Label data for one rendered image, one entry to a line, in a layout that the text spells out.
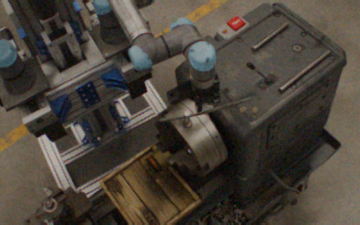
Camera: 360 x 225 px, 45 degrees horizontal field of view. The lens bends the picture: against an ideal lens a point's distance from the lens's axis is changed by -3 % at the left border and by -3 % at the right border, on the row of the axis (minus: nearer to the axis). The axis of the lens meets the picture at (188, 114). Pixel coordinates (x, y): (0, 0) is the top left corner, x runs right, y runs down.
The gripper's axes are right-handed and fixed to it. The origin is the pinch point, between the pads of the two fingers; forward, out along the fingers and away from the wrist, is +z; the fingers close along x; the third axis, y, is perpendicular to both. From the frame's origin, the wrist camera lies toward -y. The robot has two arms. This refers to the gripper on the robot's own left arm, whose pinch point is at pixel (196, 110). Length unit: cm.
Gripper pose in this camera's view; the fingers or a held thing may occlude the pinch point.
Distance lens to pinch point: 157.8
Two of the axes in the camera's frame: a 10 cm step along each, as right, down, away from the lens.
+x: -1.9, -8.7, 4.5
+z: 0.3, 4.5, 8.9
